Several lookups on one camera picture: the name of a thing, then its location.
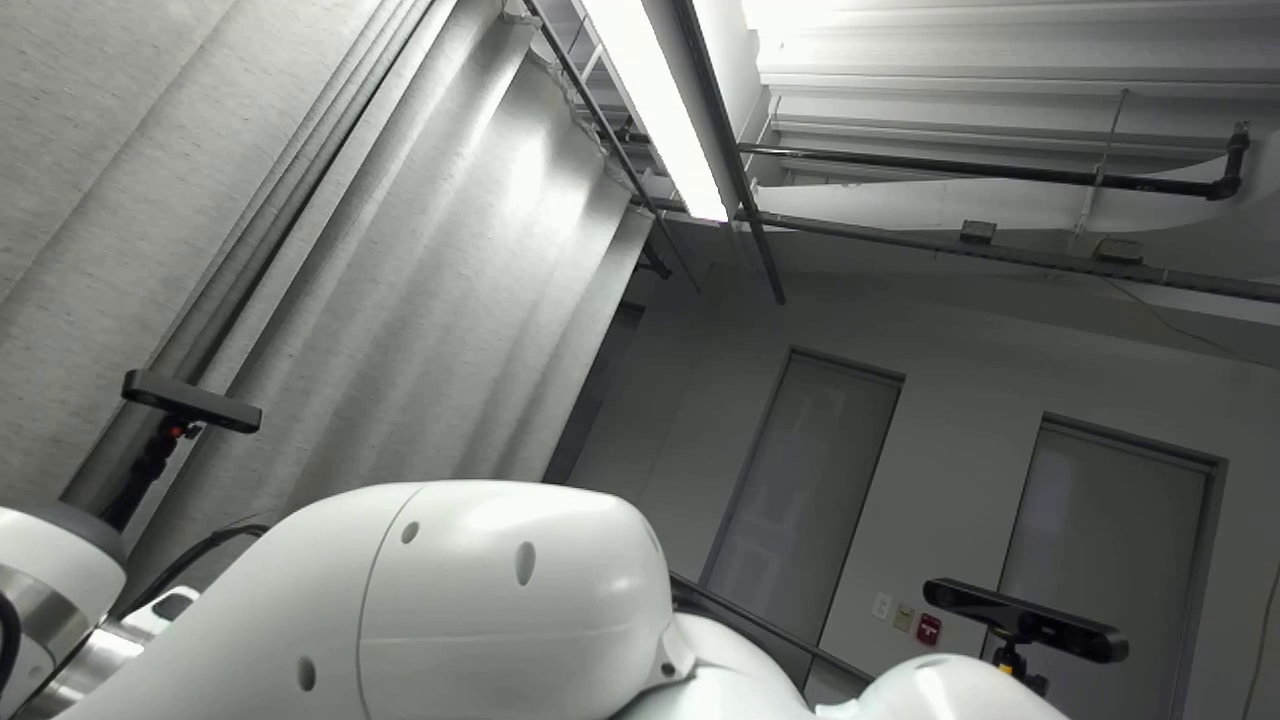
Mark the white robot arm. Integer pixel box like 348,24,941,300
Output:
0,480,1067,720

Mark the grey ceiling pipe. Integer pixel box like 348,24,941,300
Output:
740,126,1252,199

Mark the black camera on stand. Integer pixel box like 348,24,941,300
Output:
64,366,265,530

